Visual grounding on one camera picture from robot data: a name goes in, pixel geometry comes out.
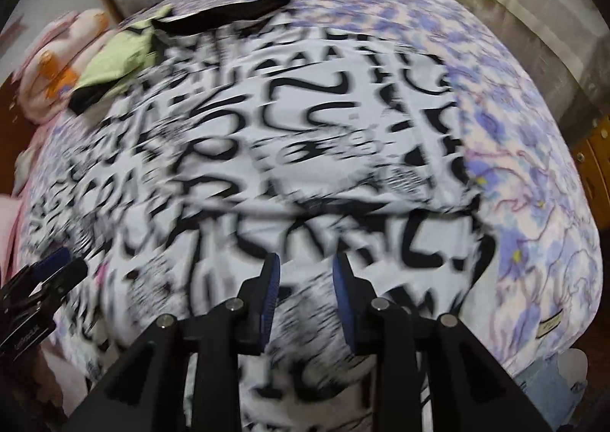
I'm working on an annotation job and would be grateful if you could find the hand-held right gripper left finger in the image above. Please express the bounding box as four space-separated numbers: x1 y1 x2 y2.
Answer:
62 253 281 432

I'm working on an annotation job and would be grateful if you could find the white black-printed shirt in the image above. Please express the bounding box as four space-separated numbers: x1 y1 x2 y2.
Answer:
21 0 499 432

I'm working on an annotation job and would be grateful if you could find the black garment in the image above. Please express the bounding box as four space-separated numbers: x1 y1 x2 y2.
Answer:
69 80 117 115

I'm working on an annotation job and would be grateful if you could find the purple floral bedsheet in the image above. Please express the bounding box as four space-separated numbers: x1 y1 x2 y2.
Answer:
12 0 602 371

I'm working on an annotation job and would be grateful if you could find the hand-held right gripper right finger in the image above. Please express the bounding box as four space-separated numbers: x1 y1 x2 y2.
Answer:
332 252 554 432

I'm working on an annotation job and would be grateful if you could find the pink blanket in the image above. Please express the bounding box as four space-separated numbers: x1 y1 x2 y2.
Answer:
0 194 26 278

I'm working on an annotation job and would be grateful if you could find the brown wooden headboard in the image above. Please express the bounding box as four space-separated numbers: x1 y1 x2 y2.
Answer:
0 77 41 197

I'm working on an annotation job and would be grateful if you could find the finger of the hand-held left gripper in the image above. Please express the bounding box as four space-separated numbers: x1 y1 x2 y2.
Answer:
29 247 73 284
35 261 89 306

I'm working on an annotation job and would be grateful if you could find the beige covered furniture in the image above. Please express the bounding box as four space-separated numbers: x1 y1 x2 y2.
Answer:
410 0 608 130

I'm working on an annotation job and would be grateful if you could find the wooden cabinet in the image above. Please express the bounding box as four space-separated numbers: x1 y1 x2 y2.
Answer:
571 115 610 206

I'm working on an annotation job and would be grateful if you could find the light blue cloth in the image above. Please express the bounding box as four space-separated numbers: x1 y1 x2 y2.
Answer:
512 349 592 416

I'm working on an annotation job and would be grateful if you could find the pink orange quilt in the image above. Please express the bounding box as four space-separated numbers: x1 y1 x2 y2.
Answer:
10 8 117 124

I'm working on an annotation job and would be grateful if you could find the light green garment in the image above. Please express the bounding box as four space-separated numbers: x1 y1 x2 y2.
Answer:
76 3 175 91

